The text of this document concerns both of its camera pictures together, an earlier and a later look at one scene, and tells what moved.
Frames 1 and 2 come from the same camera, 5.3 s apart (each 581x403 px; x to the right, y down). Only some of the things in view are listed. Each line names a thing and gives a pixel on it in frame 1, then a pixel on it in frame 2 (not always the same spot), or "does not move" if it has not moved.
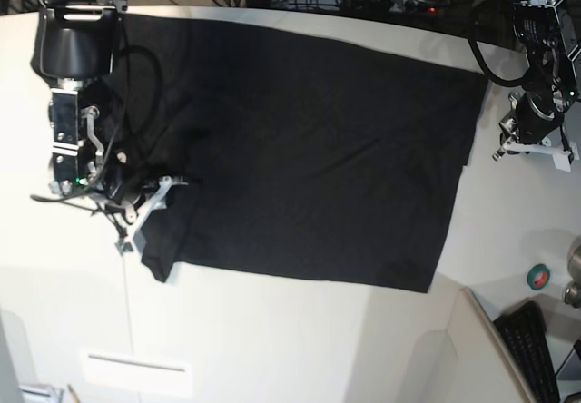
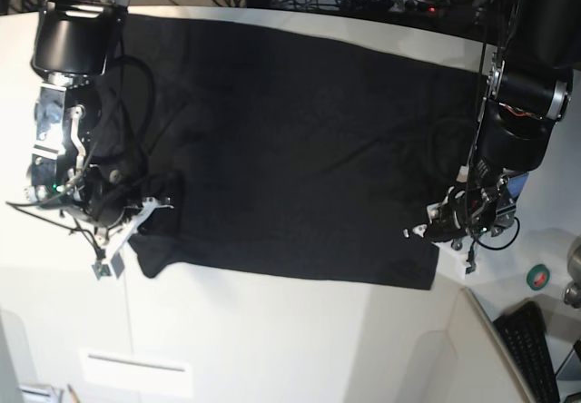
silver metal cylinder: (572, 292) does not move
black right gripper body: (532, 125) -> (449, 217)
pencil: (74, 397) does not move
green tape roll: (537, 277) does not move
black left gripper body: (127, 183) -> (106, 202)
